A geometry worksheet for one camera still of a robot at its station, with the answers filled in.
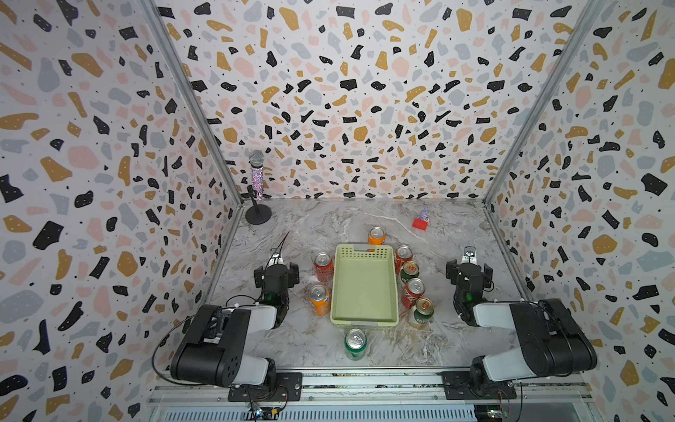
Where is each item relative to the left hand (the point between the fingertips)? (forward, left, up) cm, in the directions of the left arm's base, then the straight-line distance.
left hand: (278, 264), depth 92 cm
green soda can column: (-4, -45, +2) cm, 46 cm away
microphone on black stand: (+30, +15, -6) cm, 34 cm away
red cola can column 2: (-12, -45, +4) cm, 47 cm away
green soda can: (-28, -26, +4) cm, 38 cm away
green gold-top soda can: (-18, -47, +3) cm, 51 cm away
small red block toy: (+24, -55, -7) cm, 61 cm away
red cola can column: (-2, -16, +1) cm, 16 cm away
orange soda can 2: (-15, -16, +3) cm, 22 cm away
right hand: (-1, -68, +1) cm, 68 cm away
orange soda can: (+10, -35, +2) cm, 36 cm away
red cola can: (+2, -44, +2) cm, 44 cm away
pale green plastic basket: (-8, -30, -6) cm, 31 cm away
